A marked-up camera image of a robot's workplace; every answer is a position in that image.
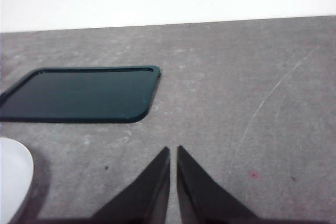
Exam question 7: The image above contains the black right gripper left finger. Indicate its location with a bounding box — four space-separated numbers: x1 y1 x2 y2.
36 146 171 224

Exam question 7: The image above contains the white round plate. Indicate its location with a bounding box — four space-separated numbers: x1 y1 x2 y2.
0 137 34 224

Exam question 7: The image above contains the dark green rectangular tray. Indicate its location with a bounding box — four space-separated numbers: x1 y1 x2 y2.
0 65 162 124

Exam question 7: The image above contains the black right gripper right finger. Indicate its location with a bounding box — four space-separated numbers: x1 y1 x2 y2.
175 145 329 224

